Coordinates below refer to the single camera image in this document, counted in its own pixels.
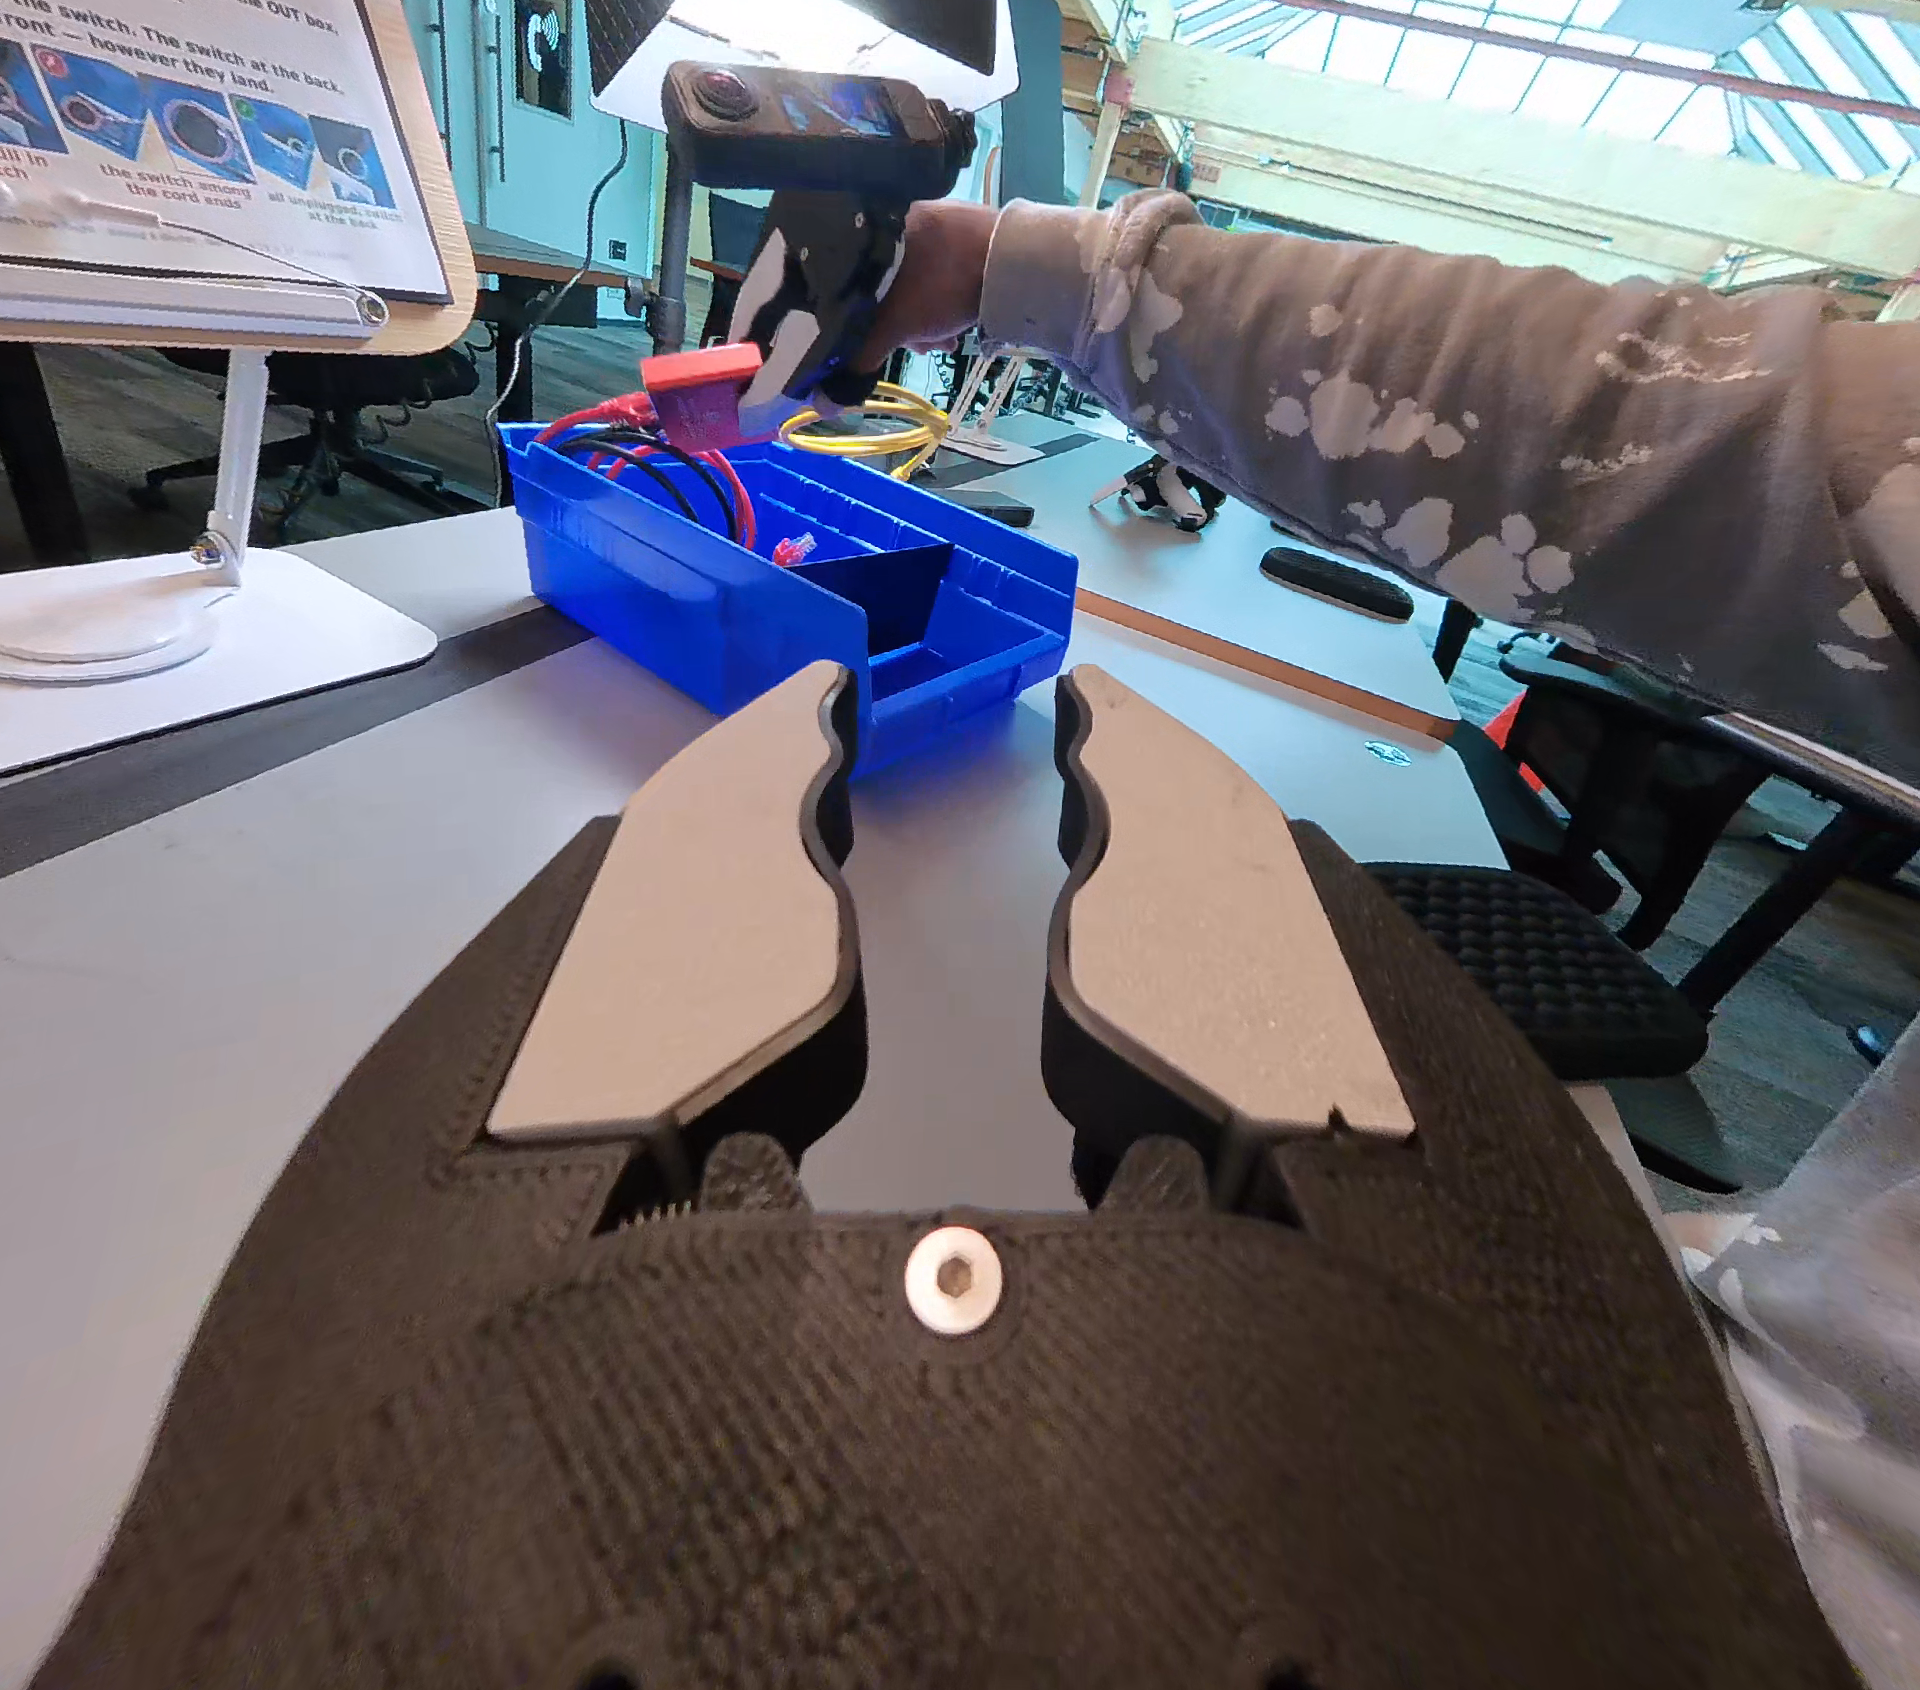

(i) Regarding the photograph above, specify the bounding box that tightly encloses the light stand pole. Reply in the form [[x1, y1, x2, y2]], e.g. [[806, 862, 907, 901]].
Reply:
[[646, 120, 710, 360]]

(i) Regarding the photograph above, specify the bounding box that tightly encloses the person's right forearm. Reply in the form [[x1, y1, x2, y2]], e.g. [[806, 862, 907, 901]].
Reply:
[[978, 187, 1920, 793]]

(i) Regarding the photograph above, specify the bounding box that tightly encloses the person's right hand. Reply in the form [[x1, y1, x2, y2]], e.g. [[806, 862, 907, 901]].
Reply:
[[873, 200, 1008, 357]]

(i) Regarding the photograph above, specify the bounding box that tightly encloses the red ethernet cable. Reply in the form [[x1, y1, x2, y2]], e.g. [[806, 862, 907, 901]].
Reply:
[[533, 398, 819, 569]]

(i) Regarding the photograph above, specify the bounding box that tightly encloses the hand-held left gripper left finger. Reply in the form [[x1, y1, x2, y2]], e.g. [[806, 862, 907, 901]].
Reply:
[[483, 659, 872, 1164]]

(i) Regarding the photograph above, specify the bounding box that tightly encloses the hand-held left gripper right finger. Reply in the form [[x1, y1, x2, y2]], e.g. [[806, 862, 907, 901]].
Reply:
[[1043, 664, 1420, 1164]]

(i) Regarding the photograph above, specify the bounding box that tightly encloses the black and white device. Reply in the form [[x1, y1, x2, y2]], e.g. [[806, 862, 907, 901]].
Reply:
[[1087, 450, 1224, 530]]

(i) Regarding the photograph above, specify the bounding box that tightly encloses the blue plastic bin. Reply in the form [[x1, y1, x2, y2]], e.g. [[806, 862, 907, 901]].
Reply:
[[499, 416, 1081, 775]]

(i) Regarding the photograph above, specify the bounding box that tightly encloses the person's grey sweatshirt torso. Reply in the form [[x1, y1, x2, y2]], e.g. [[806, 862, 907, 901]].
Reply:
[[1673, 1015, 1920, 1690]]

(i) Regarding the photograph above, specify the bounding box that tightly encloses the red ethernet switch box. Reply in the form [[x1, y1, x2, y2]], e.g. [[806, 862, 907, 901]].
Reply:
[[642, 343, 771, 450]]

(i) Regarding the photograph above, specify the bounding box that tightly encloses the black mesh office chair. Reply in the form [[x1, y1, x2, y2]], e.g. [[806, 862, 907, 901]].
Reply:
[[1355, 645, 1778, 1197]]

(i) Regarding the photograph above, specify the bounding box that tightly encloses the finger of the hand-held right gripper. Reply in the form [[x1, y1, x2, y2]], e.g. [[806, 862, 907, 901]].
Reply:
[[737, 349, 825, 450], [745, 227, 806, 357]]

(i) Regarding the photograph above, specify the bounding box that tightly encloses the wooden board document stand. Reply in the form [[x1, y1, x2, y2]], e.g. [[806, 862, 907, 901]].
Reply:
[[0, 0, 483, 780]]

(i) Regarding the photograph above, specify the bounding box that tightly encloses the black ethernet cable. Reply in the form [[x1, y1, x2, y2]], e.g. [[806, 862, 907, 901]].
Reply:
[[560, 435, 753, 542]]

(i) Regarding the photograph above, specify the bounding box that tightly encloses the yellow ethernet cable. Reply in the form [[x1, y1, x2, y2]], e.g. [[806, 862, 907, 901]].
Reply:
[[778, 379, 956, 477]]

